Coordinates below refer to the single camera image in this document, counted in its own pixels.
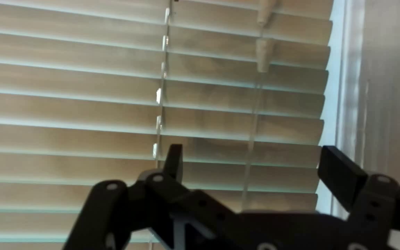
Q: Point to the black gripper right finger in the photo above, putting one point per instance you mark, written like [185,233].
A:
[372,200]

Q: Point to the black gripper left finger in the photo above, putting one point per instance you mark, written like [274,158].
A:
[113,211]

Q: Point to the beige window blinds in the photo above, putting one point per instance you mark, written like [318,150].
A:
[100,88]

